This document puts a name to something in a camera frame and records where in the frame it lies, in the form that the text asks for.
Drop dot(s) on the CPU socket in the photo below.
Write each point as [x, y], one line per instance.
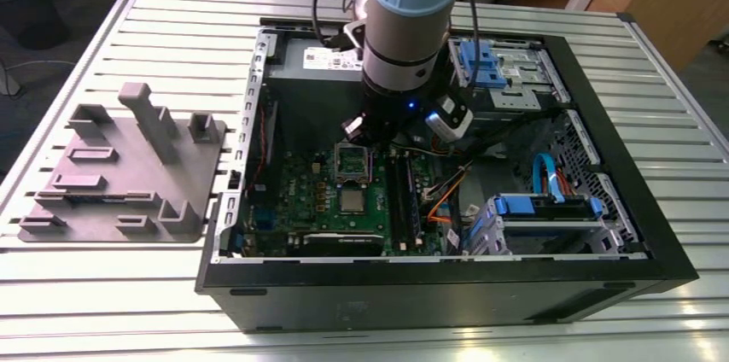
[354, 215]

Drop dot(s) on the white stand foot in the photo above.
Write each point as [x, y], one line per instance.
[8, 82]

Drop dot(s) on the wooden cabinet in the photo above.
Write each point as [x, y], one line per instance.
[672, 3]

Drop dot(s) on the black RAM slot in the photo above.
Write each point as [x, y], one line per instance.
[398, 202]
[414, 202]

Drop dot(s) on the green RAM stick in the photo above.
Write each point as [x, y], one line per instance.
[96, 198]

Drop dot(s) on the dark office chair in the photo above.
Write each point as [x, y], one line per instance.
[34, 16]

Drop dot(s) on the black PC case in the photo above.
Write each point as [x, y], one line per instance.
[443, 302]

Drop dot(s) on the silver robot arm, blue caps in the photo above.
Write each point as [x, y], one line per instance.
[405, 46]

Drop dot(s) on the black graphics card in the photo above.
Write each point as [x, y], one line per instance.
[342, 242]

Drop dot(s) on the blue plastic drive bracket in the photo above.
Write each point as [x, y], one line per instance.
[490, 76]

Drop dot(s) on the silver CPU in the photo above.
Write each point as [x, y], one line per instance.
[354, 200]

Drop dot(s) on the grey parts rack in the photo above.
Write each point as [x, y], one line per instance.
[131, 165]

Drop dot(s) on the grey power supply unit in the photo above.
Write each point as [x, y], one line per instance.
[307, 106]

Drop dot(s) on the green motherboard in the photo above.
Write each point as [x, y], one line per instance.
[302, 191]

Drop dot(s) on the silver drive cage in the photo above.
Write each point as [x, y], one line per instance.
[518, 101]

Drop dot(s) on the hard disk in blue carrier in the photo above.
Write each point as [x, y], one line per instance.
[516, 206]

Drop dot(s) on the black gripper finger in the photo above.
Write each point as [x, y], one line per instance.
[353, 128]

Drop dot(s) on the silver disk bay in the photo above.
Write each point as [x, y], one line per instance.
[553, 231]

